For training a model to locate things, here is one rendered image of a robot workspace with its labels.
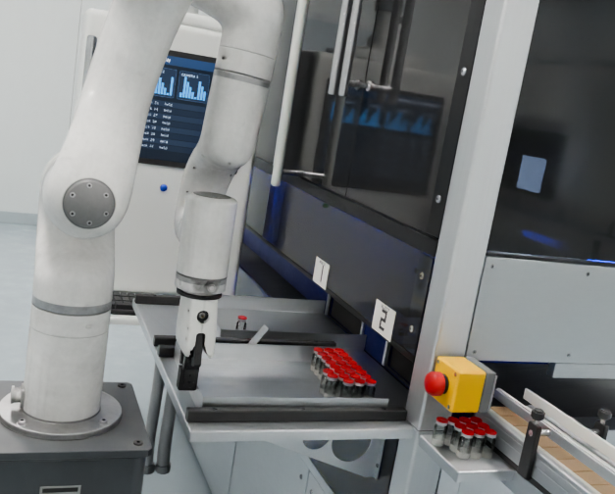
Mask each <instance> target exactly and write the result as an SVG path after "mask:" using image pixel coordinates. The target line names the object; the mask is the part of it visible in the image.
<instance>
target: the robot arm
mask: <svg viewBox="0 0 615 494"><path fill-rule="evenodd" d="M190 5H191V6H193V7H195V8H197V9H198V10H200V11H202V12H204V13H205V14H207V15H209V16H210V17H212V18H213V19H215V20H216V21H217V22H218V23H219V24H220V25H221V27H222V37H221V42H220V46H219V51H218V56H217V60H216V65H215V69H214V73H213V78H212V83H211V87H210V92H209V97H208V102H207V107H206V112H205V117H204V122H203V126H202V131H201V135H200V139H199V141H198V143H197V145H196V147H195V148H194V150H193V151H192V153H191V155H190V157H189V159H188V161H187V164H186V166H185V169H184V172H183V176H182V179H181V184H180V188H179V197H178V201H177V206H176V212H175V222H174V228H175V234H176V237H177V239H178V240H179V255H178V262H177V270H176V278H175V287H176V288H177V294H180V295H181V296H180V301H179V312H178V319H177V327H176V339H177V342H178V344H179V346H180V356H179V363H180V365H179V371H178V378H177V388H178V390H181V391H194V390H196V387H197V380H198V374H199V368H200V367H201V359H202V351H203V350H204V351H205V353H206V355H207V356H208V357H209V358H212V357H213V356H214V350H215V341H216V330H217V318H218V299H220V298H221V297H222V293H223V292H225V291H226V284H227V277H228V270H229V263H230V256H231V244H232V237H233V230H234V223H235V216H236V209H237V201H236V200H235V199H234V198H232V197H230V196H228V195H226V193H227V190H228V188H229V185H230V183H231V180H232V178H233V176H234V175H235V173H236V172H237V171H238V169H239V168H240V167H242V166H244V165H245V164H246V163H247V162H248V161H249V160H250V158H251V156H252V154H253V151H254V148H255V145H256V141H257V137H258V133H259V128H260V124H261V120H262V117H263V113H264V109H265V104H266V100H267V96H268V92H269V87H270V83H271V79H272V74H273V70H274V66H275V61H276V58H277V54H278V49H279V45H280V40H281V36H282V26H283V19H284V9H283V3H282V0H113V2H112V4H111V7H110V9H109V12H108V15H107V17H106V20H105V23H104V24H103V27H102V30H101V33H100V36H99V39H98V42H97V45H96V48H95V51H94V54H93V57H92V60H91V63H90V66H89V69H88V73H87V76H86V79H85V82H84V85H83V88H82V92H81V94H80V97H79V100H78V103H77V108H76V112H75V115H74V118H73V121H72V123H71V126H70V129H69V132H68V135H67V137H66V140H65V142H64V145H63V147H62V150H61V152H59V153H58V154H56V155H55V156H54V157H53V158H52V159H51V160H50V161H49V162H48V164H47V165H46V167H45V169H44V171H43V174H42V177H41V181H40V189H39V201H38V214H37V230H36V245H35V263H34V276H33V286H32V296H31V308H30V319H29V329H28V340H27V350H26V371H25V382H24V383H22V386H21V387H15V386H12V390H11V393H10V394H8V395H7V396H5V397H4V398H3V399H2V400H1V401H0V421H1V422H2V423H3V424H4V425H5V426H6V427H8V428H9V429H11V430H13V431H15V432H17V433H19V434H22V435H25V436H28V437H33V438H38V439H46V440H77V439H84V438H89V437H93V436H97V435H99V434H102V433H105V432H107V431H109V430H111V429H112V428H113V427H115V426H116V425H117V424H118V423H119V421H120V419H121V416H122V407H121V405H120V403H119V402H118V401H117V400H116V399H115V398H114V397H112V396H111V395H109V394H107V393H105V392H103V391H102V386H103V377H104V369H105V361H106V352H107V343H108V334H109V325H110V316H111V308H112V300H113V291H114V280H115V228H116V227H117V226H118V225H119V224H120V222H121V221H122V219H123V218H124V216H125V214H126V212H127V210H128V205H129V202H130V198H131V194H132V191H133V186H134V180H135V175H136V170H137V165H138V160H139V154H140V149H141V144H142V138H143V133H144V129H145V125H146V120H147V116H148V112H149V108H150V105H151V102H152V98H153V95H154V92H155V89H156V86H157V83H158V80H159V78H160V75H161V72H162V69H163V68H164V65H165V62H166V59H167V56H168V54H169V51H170V48H171V46H172V43H173V41H174V39H175V36H176V34H177V32H178V30H179V27H180V25H181V23H182V20H183V18H184V16H185V14H186V13H187V11H188V9H189V7H190Z"/></svg>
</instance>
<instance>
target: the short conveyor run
mask: <svg viewBox="0 0 615 494"><path fill-rule="evenodd" d="M493 397H494V398H495V399H496V400H498V401H499V402H500V403H502V404H503V405H504V406H506V407H490V410H487V413H478V412H476V413H474V417H477V418H480V419H482V422H484V423H486V424H488V425H489V428H491V429H494V430H495V431H496V432H497V434H496V437H495V445H494V450H493V452H494V453H495V454H496V455H497V456H498V457H500V458H501V459H502V460H503V461H504V462H505V463H507V464H508V465H509V466H510V467H511V468H512V469H514V475H513V479H512V480H505V481H501V482H502V483H503V484H504V485H505V486H506V487H507V488H509V489H510V490H511V491H512V492H513V493H514V494H615V447H614V446H613V445H611V444H610V443H608V442H607V441H606V437H607V433H608V429H609V426H608V425H607V424H605V422H606V421H607V420H611V416H612V413H611V412H610V410H608V409H605V408H601V409H599V410H598V414H597V415H598V416H599V418H600V419H601V420H596V421H595V423H594V427H593V429H588V428H586V427H585V426H583V425H582V424H580V423H579V422H577V421H576V420H574V419H572V418H571V417H569V416H568V415H566V414H565V413H563V412H562V411H560V410H559V409H557V408H556V407H554V406H553V405H551V404H550V403H549V402H547V401H546V400H544V399H543V398H541V397H540V396H538V395H537V394H536V393H535V392H533V391H532V390H530V389H528V388H525V393H524V397H523V398H524V399H525V400H526V401H528V402H529V403H531V404H532V405H528V407H527V406H525V405H523V404H522V403H520V402H519V401H518V400H516V399H515V398H513V397H512V396H511V395H509V394H508V393H506V392H505V391H503V390H502V389H501V388H497V389H495V391H494V395H493Z"/></svg>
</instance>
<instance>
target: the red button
mask: <svg viewBox="0 0 615 494"><path fill-rule="evenodd" d="M424 385H425V390H426V392H427V393H428V394H429V395H431V396H441V395H442V394H443V392H444V389H445V379H444V376H443V374H442V373H441V372H440V371H430V372H429V373H427V375H426V377H425V381H424Z"/></svg>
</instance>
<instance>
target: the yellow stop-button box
mask: <svg viewBox="0 0 615 494"><path fill-rule="evenodd" d="M435 371H440V372H441V373H442V374H443V376H444V379H445V389H444V392H443V394H442V395H441V396H433V397H434V398H435V399H436V400H437V401H438V402H440V403H441V404H442V405H443V406H444V407H445V408H446V409H447V410H448V411H449V412H451V413H476V412H478V413H487V410H488V406H489V401H490V397H491V392H492V388H493V384H494V379H495V375H496V373H495V372H494V371H493V370H491V369H490V368H488V367H487V366H485V365H484V364H482V363H481V362H479V361H478V360H476V359H475V358H474V357H465V358H464V357H443V356H439V357H437V360H436V369H435Z"/></svg>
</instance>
